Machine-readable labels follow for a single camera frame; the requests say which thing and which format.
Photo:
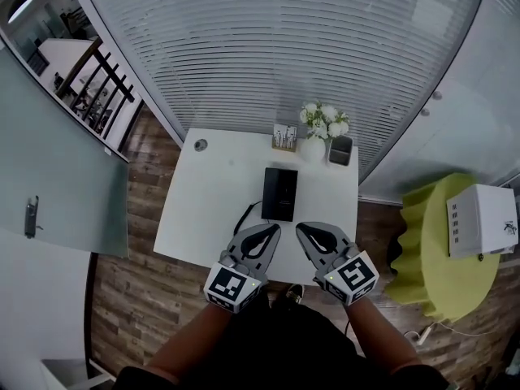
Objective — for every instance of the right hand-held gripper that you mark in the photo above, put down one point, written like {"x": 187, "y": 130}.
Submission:
{"x": 353, "y": 276}

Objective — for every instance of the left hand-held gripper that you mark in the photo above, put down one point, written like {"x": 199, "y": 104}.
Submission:
{"x": 231, "y": 287}

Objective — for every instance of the small black object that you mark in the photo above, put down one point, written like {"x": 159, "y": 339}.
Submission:
{"x": 269, "y": 193}

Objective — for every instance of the black box device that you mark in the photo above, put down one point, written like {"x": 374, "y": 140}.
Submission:
{"x": 286, "y": 193}

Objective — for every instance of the person's left forearm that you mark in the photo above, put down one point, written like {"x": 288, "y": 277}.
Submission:
{"x": 195, "y": 339}

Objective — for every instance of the person's right forearm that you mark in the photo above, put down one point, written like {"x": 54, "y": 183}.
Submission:
{"x": 378, "y": 335}

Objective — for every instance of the white desk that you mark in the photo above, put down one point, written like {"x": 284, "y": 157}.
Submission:
{"x": 211, "y": 201}

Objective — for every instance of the person's shoe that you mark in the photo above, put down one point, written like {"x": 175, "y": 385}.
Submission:
{"x": 295, "y": 294}

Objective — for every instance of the black bag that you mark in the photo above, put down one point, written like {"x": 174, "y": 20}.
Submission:
{"x": 395, "y": 254}

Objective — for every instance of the grey pen holder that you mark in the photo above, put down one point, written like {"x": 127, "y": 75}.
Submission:
{"x": 340, "y": 150}

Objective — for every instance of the white vase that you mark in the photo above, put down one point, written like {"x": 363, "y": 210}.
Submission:
{"x": 313, "y": 149}

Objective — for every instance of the person's black clothing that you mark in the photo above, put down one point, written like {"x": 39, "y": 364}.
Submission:
{"x": 284, "y": 347}

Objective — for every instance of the wooden card holder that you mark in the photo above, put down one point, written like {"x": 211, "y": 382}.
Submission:
{"x": 284, "y": 138}

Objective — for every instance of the green round table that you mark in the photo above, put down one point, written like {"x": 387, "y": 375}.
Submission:
{"x": 438, "y": 282}

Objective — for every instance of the white flower bouquet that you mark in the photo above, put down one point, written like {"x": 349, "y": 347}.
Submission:
{"x": 325, "y": 118}

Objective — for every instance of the white power strip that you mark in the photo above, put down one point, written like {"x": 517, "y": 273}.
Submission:
{"x": 426, "y": 334}

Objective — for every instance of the white microwave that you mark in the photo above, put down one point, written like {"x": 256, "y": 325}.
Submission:
{"x": 483, "y": 222}

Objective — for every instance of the round metal glass fitting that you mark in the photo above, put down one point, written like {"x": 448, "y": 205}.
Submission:
{"x": 425, "y": 112}
{"x": 436, "y": 94}

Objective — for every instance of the white window blinds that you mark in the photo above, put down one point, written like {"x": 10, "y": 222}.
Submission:
{"x": 264, "y": 47}

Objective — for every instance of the frosted glass door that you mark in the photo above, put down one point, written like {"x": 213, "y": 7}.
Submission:
{"x": 61, "y": 169}

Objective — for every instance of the black railing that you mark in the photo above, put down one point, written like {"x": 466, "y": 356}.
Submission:
{"x": 103, "y": 92}

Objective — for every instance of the round ceiling lamp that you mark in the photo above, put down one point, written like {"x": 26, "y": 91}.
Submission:
{"x": 21, "y": 9}

